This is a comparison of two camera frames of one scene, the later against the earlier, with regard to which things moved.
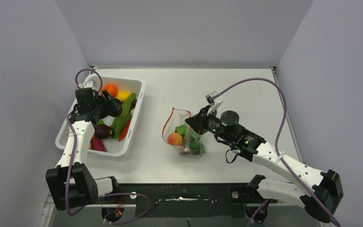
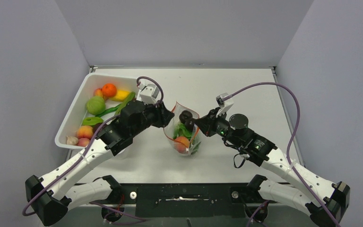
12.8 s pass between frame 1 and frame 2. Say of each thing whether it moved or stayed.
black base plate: stayed
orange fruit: stayed
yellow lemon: stayed
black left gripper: moved
